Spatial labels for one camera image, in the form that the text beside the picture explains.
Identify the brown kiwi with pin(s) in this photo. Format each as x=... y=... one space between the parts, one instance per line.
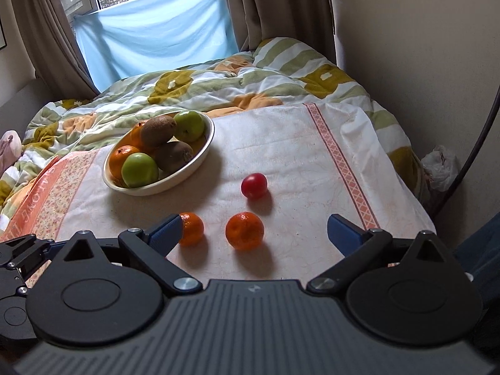
x=158 y=131
x=174 y=156

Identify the grey bed frame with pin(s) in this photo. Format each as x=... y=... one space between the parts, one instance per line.
x=21 y=101

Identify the light blue cloth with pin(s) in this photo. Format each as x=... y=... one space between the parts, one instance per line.
x=156 y=35

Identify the green and yellow floral quilt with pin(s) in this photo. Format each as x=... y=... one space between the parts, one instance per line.
x=273 y=82

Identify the white patterned tablecloth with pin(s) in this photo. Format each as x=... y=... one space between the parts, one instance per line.
x=293 y=156

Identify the cream bowl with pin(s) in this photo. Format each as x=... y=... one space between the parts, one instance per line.
x=183 y=175

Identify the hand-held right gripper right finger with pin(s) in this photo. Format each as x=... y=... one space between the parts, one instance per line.
x=343 y=232

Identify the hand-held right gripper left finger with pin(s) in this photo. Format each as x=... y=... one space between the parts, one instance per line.
x=168 y=232

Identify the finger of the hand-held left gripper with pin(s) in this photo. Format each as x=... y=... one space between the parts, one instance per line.
x=27 y=252

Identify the green apple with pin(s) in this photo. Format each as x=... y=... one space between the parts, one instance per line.
x=139 y=170
x=189 y=125

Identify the white plastic bag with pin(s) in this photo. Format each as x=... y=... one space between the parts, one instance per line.
x=441 y=168

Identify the framed wall picture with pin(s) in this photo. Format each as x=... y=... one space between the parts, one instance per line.
x=2 y=35

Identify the red cherry tomato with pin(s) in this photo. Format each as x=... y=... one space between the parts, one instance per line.
x=254 y=185

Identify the brown curtain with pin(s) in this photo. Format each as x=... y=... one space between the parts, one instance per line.
x=281 y=4
x=43 y=27

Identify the person's blue pants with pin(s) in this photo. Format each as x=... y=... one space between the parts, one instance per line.
x=480 y=250

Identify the pink plush toy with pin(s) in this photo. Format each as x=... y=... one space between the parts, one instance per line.
x=9 y=150

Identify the small mandarin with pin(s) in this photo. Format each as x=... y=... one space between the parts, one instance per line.
x=245 y=231
x=193 y=228

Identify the orange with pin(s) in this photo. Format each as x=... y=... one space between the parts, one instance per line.
x=136 y=136
x=119 y=160

